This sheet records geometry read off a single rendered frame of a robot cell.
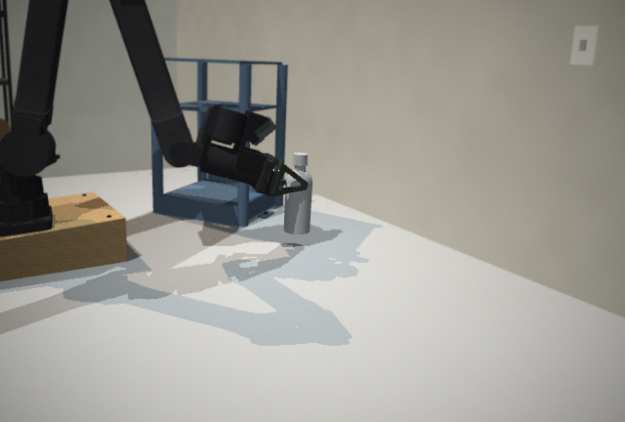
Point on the blue shelving unit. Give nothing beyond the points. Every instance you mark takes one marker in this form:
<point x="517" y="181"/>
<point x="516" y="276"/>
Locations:
<point x="217" y="199"/>

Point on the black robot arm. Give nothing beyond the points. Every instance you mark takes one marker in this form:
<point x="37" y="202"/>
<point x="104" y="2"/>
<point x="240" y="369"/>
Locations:
<point x="24" y="207"/>

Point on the grey bottle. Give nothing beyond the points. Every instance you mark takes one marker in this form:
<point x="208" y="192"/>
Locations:
<point x="298" y="204"/>

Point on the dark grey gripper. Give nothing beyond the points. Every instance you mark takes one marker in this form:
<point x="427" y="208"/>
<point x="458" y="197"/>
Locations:
<point x="268" y="181"/>

